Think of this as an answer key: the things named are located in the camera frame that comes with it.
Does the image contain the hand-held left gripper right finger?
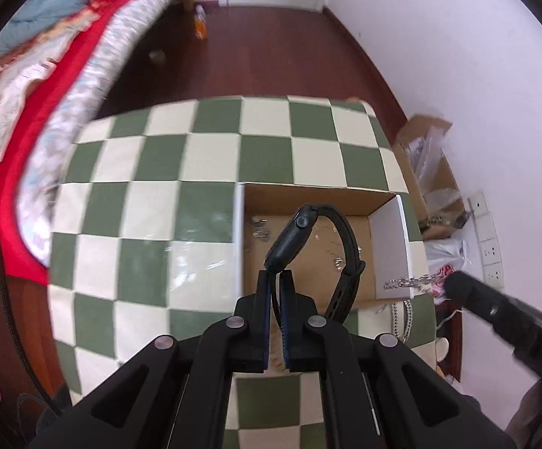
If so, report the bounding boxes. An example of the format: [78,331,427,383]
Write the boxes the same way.
[278,271,518,449]

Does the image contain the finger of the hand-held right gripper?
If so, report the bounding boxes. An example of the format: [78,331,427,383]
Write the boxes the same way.
[445,270,521,340]

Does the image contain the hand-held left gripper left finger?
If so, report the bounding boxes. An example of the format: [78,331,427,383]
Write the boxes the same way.
[32,271,272,449]

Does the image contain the silver chain bracelet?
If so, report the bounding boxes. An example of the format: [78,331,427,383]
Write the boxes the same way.
[384,274,448,291]

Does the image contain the cardboard box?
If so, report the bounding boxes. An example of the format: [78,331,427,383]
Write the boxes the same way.
[234,181,415,376]

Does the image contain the black smartwatch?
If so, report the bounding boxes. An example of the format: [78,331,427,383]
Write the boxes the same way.
[264,204,366,324]

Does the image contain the person's right forearm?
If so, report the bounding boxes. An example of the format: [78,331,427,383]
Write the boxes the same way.
[504,376,542,449]

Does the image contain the white plastic bag red print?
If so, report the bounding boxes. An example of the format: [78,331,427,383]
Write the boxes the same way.
[423,238,469,301]

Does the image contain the white power strip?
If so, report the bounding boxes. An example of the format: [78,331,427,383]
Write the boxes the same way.
[466,190,506,291]

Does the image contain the brown cardboard carton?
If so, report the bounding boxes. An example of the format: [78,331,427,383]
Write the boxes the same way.
[392,114,469,240]

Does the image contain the clear plastic bags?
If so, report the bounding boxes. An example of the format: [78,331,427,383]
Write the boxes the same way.
[409,127,463,225]

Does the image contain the green white checkered tablecloth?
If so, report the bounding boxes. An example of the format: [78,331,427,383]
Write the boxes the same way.
[48,95,441,449]

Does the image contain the red printed blanket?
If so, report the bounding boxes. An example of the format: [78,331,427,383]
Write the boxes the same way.
[0,0,193,287]

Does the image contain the white patterned mattress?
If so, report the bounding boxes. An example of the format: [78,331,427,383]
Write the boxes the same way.
[15,0,184,267]

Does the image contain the orange drink bottle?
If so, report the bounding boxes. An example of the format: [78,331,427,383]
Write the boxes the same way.
[193,4,208,41]

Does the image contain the white pearl necklace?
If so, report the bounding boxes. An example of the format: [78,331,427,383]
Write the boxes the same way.
[390,297,415,343]

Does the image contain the silver chain necklace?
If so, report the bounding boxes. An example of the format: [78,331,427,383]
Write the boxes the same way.
[250,216,272,244]

